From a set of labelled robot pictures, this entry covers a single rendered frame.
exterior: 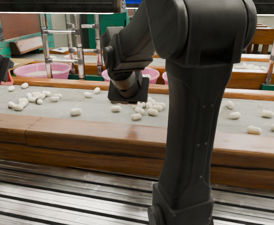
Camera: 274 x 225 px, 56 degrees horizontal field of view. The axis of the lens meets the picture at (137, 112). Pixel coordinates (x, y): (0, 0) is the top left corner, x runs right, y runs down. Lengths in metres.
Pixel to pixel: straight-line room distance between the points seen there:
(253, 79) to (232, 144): 0.74
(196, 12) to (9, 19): 1.52
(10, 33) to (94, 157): 1.17
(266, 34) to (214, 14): 3.33
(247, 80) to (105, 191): 0.94
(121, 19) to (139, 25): 3.21
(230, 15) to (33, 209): 0.53
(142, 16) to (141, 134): 0.35
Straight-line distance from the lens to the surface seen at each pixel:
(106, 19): 3.67
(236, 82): 1.35
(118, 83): 0.56
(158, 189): 0.39
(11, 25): 1.73
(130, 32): 0.44
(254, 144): 0.67
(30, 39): 1.78
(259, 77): 1.37
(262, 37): 3.59
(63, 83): 1.12
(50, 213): 0.61
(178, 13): 0.25
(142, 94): 0.65
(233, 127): 0.80
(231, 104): 0.92
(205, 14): 0.27
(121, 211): 0.58
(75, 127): 0.72
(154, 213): 0.39
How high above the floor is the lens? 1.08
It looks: 23 degrees down
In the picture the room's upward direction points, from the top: straight up
